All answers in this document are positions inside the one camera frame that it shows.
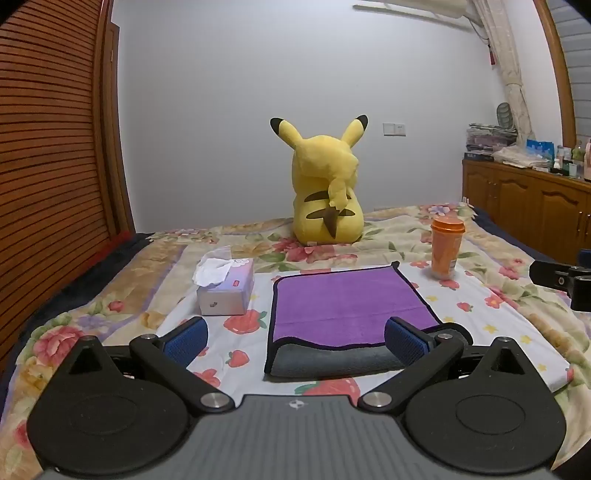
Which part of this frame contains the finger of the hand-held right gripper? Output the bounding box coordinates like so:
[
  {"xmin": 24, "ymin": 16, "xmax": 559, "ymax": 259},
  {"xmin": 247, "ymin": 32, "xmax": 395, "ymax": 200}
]
[{"xmin": 529, "ymin": 249, "xmax": 591, "ymax": 311}]

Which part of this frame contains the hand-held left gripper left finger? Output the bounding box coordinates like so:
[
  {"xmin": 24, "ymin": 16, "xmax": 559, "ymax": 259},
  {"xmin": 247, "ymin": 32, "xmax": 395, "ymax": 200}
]
[{"xmin": 68, "ymin": 316, "xmax": 234, "ymax": 414}]

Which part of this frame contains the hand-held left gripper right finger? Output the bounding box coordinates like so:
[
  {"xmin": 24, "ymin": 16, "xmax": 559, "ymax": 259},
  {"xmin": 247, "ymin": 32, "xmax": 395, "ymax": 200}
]
[{"xmin": 358, "ymin": 316, "xmax": 526, "ymax": 413}]

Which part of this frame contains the purple and grey towel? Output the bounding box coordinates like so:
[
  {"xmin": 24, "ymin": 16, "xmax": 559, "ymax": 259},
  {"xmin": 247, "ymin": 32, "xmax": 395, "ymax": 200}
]
[{"xmin": 264, "ymin": 261, "xmax": 468, "ymax": 382}]

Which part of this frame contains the white tissue box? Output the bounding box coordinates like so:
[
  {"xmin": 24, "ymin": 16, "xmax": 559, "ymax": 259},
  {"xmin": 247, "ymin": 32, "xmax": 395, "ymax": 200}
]
[{"xmin": 192, "ymin": 246, "xmax": 255, "ymax": 317}]

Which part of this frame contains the white strawberry print cloth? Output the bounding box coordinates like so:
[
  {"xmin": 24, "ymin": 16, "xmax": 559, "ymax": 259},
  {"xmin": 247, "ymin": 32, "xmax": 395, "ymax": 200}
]
[{"xmin": 157, "ymin": 265, "xmax": 572, "ymax": 403}]

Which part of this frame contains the wooden cabinet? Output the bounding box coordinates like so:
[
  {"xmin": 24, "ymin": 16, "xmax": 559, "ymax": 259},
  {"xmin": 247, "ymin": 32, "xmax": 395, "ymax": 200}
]
[{"xmin": 462, "ymin": 158, "xmax": 591, "ymax": 265}]

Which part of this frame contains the floral bed sheet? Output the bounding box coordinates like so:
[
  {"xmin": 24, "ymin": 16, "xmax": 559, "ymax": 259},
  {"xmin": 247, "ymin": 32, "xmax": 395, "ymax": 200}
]
[{"xmin": 0, "ymin": 202, "xmax": 591, "ymax": 480}]

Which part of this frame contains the orange cup with lid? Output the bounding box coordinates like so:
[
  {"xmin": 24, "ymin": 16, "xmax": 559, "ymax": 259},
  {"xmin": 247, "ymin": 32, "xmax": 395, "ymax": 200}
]
[{"xmin": 430, "ymin": 216, "xmax": 467, "ymax": 280}]

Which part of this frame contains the folded beige cloth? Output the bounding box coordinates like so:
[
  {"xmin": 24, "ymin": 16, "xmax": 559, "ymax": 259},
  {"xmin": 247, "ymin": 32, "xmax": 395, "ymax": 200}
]
[{"xmin": 493, "ymin": 144, "xmax": 553, "ymax": 169}]

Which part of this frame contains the blue box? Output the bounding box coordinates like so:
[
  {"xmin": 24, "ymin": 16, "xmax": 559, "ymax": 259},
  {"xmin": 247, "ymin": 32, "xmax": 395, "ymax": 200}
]
[{"xmin": 526, "ymin": 138, "xmax": 555, "ymax": 163}]

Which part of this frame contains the stack of newspapers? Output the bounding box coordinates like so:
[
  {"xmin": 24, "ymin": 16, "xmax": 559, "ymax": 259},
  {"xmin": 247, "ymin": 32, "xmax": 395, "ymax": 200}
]
[{"xmin": 465, "ymin": 122, "xmax": 519, "ymax": 161}]

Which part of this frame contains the yellow plush toy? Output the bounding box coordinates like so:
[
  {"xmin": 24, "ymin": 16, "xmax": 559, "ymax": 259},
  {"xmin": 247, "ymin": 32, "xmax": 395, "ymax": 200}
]
[{"xmin": 270, "ymin": 114, "xmax": 369, "ymax": 246}]

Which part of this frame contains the beige curtain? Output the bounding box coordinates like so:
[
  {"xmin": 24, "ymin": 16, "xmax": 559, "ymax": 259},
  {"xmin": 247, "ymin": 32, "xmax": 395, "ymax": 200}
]
[{"xmin": 470, "ymin": 0, "xmax": 533, "ymax": 147}]

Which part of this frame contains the wooden louvered wardrobe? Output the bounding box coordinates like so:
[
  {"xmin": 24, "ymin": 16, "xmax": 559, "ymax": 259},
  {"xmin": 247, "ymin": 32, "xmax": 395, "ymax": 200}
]
[{"xmin": 0, "ymin": 0, "xmax": 137, "ymax": 374}]

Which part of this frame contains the white air conditioner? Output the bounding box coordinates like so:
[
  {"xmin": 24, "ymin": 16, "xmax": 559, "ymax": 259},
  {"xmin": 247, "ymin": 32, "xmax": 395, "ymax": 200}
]
[{"xmin": 353, "ymin": 0, "xmax": 482, "ymax": 22}]

